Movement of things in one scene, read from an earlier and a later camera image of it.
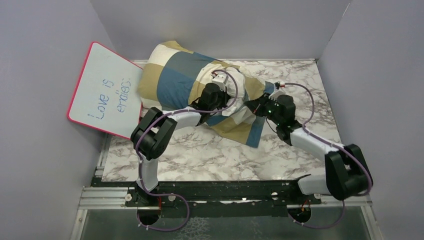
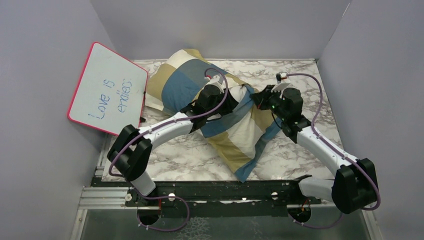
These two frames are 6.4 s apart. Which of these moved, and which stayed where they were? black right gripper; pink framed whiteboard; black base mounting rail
Moved: black right gripper
Stayed: pink framed whiteboard; black base mounting rail
